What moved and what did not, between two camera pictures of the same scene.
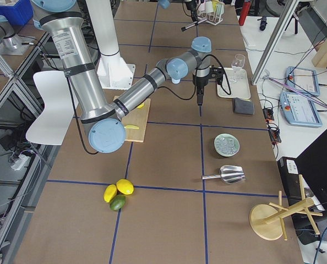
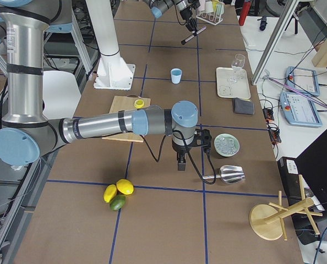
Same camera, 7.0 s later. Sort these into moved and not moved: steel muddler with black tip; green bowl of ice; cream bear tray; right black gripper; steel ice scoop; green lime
Moved: steel muddler with black tip; right black gripper
Not moved: green lime; steel ice scoop; green bowl of ice; cream bear tray
